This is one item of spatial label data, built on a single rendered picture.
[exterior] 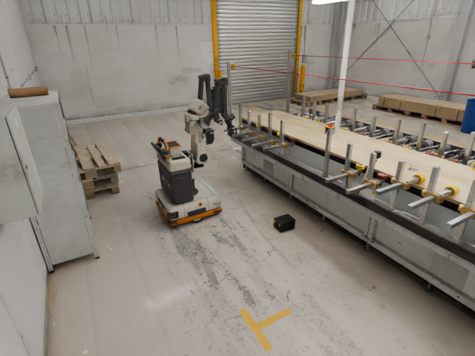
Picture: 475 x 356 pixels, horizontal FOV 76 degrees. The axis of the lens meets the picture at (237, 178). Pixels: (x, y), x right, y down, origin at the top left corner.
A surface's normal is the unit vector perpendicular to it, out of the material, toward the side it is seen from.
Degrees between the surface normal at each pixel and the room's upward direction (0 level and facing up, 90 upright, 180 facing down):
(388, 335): 0
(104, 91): 90
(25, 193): 90
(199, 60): 90
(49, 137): 90
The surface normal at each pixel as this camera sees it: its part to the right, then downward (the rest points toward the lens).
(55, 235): 0.48, 0.36
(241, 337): -0.02, -0.91
